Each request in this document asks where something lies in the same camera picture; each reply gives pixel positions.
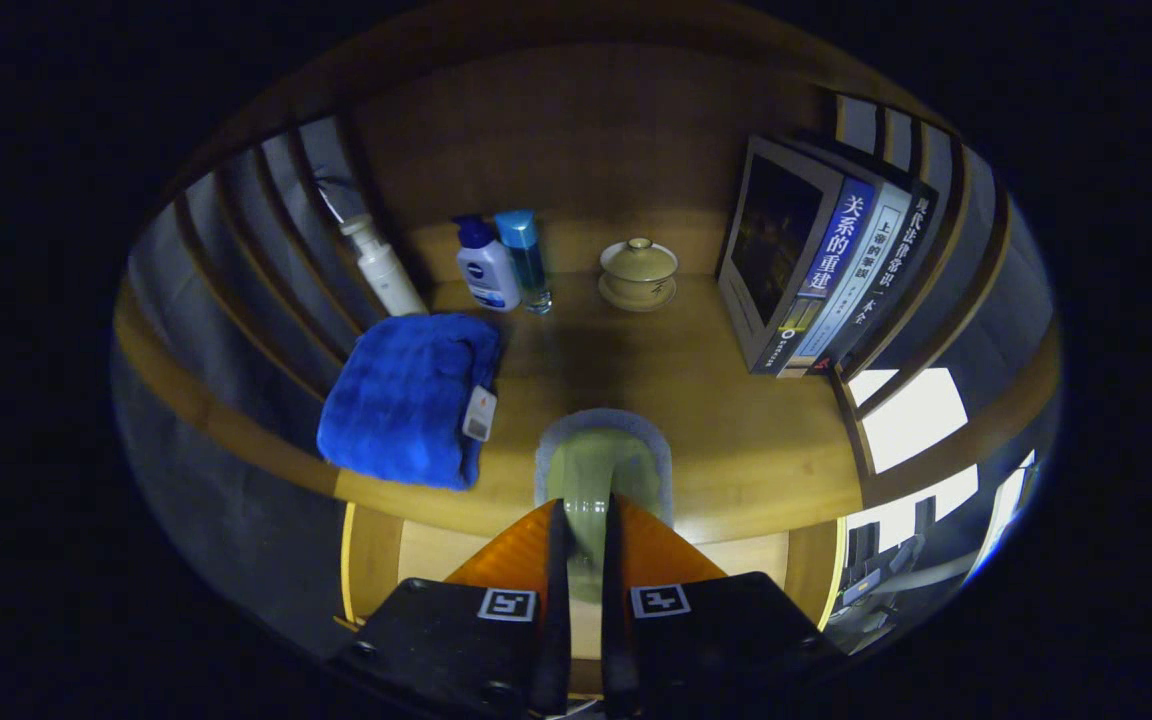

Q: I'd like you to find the blue folded towel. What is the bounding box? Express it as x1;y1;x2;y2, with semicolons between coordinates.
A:
316;313;503;492

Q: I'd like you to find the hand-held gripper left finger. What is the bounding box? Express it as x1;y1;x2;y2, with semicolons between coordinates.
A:
331;497;574;717

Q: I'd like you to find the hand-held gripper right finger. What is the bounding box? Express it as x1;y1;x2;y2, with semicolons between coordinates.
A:
601;493;847;717

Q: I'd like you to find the pale spine book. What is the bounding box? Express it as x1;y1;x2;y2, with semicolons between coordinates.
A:
786;180;912;379

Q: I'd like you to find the green scrub brush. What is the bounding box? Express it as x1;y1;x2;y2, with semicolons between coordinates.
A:
534;408;675;606

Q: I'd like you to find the blue spine book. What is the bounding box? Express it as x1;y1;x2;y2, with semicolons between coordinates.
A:
716;135;879;376

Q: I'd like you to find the wooden cabinet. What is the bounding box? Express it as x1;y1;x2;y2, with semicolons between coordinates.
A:
114;0;1065;661

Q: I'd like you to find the beige lidded teacup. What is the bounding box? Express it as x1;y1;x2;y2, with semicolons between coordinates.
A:
598;237;680;313

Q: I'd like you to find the white lotion bottle blue cap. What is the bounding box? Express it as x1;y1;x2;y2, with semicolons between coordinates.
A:
453;215;523;313

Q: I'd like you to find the wooden countertop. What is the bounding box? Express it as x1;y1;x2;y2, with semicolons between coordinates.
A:
321;212;867;546

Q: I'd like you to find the white pump bottle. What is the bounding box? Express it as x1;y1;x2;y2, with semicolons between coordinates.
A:
339;213;429;319

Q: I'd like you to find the teal capped clear bottle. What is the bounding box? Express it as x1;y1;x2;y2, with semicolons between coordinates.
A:
494;209;554;315

